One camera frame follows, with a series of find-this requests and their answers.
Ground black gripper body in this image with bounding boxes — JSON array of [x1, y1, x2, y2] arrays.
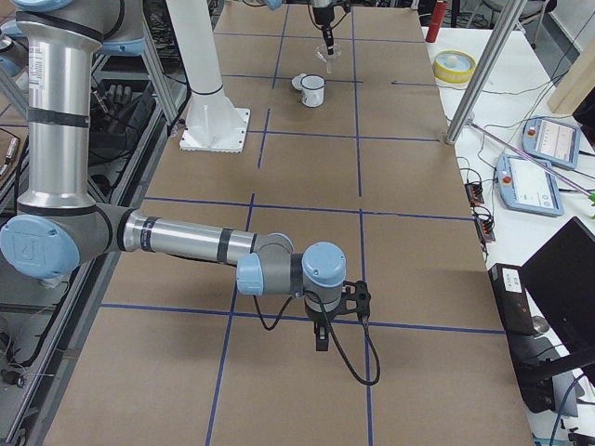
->
[[304, 296, 344, 339], [311, 0, 335, 46]]

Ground white enamel lid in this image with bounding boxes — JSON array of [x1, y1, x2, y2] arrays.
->
[[291, 73, 306, 92]]

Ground white enamel mug blue rim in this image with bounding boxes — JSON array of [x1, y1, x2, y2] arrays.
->
[[299, 74, 325, 108]]

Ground red bottle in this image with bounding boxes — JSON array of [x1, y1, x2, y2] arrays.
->
[[425, 0, 448, 43]]

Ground yellow tape roll with bowl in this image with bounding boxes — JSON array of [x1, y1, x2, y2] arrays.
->
[[432, 50, 477, 85]]

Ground teach pendant near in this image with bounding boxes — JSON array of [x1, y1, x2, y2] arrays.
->
[[496, 154, 564, 216]]

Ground teach pendant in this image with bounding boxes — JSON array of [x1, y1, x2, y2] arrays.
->
[[496, 154, 564, 216], [522, 116, 580, 170]]

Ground teach pendant far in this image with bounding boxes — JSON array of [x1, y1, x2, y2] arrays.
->
[[522, 116, 580, 170]]

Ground black laptop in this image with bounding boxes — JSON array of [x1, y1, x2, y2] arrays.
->
[[521, 217, 594, 352]]

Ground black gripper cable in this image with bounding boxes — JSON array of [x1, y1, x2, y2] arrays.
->
[[253, 292, 383, 387]]

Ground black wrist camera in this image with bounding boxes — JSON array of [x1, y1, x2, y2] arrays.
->
[[337, 280, 371, 324]]

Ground white camera stand base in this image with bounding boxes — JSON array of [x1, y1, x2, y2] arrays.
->
[[166, 0, 250, 153]]

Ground grey metal frame post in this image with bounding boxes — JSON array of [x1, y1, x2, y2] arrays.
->
[[445, 0, 527, 145]]

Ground grabber stick green handle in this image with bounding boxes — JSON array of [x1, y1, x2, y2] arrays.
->
[[469, 118, 595, 205]]

